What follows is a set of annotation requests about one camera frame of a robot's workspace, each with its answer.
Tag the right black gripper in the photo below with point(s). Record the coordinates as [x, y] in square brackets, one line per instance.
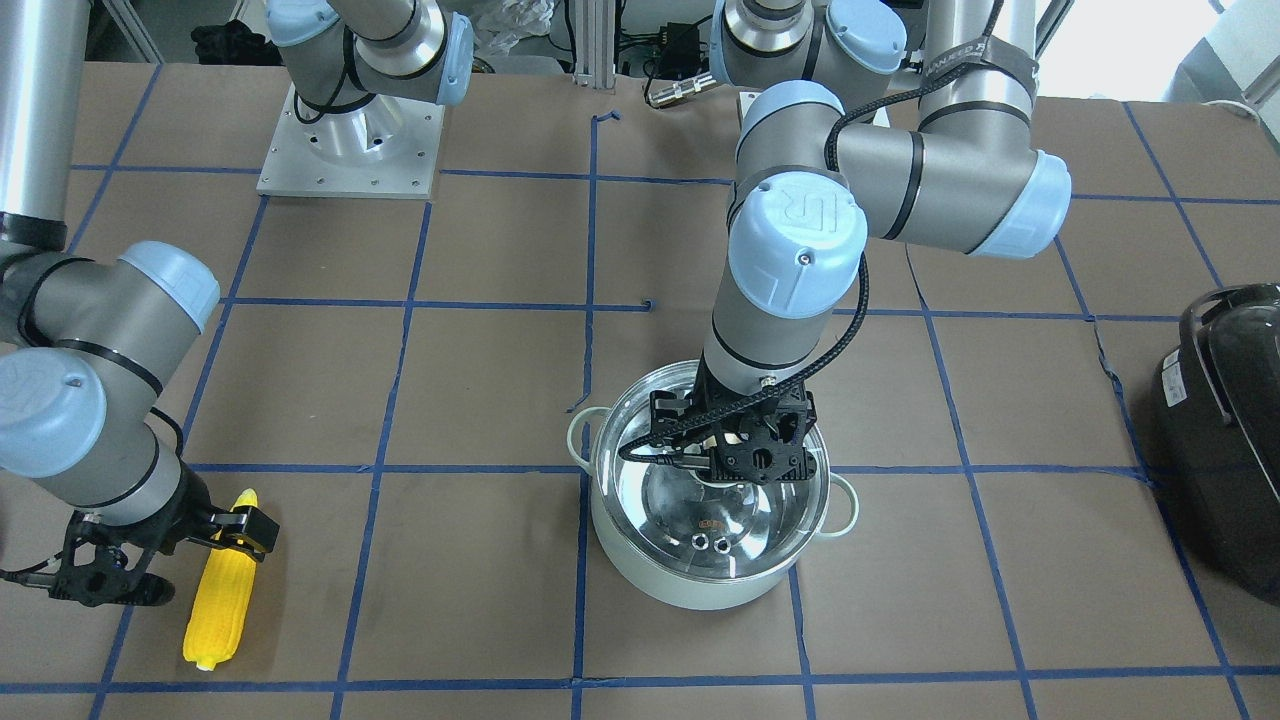
[186, 505]

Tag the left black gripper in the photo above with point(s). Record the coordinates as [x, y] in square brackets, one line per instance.
[668, 411]

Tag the yellow corn cob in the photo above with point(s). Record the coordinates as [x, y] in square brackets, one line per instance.
[215, 626]

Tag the glass pot lid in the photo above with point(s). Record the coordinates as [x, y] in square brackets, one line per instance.
[721, 505]

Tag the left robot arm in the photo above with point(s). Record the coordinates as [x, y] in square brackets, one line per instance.
[856, 133]

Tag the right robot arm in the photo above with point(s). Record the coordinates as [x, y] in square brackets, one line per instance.
[95, 344]

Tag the white electric cooking pot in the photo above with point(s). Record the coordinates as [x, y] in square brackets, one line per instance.
[693, 544]

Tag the black rice cooker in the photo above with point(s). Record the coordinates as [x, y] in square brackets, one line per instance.
[1217, 407]

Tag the aluminium frame post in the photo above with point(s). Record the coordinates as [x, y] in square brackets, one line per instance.
[594, 34]

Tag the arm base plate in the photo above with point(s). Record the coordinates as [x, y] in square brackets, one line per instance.
[386, 150]

